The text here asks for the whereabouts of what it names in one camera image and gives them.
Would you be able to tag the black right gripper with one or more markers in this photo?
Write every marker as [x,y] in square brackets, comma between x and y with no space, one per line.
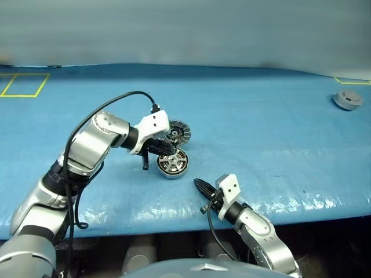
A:
[217,199]

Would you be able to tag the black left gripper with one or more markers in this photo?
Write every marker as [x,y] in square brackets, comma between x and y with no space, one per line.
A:
[145,159]

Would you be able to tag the silver spoked wheel cap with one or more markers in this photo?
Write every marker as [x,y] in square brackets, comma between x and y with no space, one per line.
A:
[175,163]

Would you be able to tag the grey finned motor cover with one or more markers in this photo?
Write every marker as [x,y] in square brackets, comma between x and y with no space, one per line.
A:
[182,133]

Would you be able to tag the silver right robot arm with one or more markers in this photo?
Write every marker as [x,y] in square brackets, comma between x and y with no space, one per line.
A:
[261,231]

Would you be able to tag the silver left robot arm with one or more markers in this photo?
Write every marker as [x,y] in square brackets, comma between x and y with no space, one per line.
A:
[87,147]

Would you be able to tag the grey round puck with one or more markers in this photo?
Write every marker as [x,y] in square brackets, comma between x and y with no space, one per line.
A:
[347,100]

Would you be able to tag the grey rounded cylinder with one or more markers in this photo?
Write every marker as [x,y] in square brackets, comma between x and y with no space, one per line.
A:
[217,250]
[139,255]

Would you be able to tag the blue plastic table cover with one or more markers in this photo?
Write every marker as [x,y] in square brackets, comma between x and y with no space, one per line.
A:
[261,139]

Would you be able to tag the grey robot torso with emblem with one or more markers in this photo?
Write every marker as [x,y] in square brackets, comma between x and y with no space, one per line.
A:
[174,269]

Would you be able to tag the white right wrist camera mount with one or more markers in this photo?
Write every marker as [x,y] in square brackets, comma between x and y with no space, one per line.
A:
[230,188]

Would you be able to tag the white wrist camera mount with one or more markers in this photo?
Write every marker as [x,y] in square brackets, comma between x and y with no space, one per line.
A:
[230,188]
[153,123]

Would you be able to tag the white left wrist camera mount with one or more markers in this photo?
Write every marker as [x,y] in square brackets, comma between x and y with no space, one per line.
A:
[153,123]

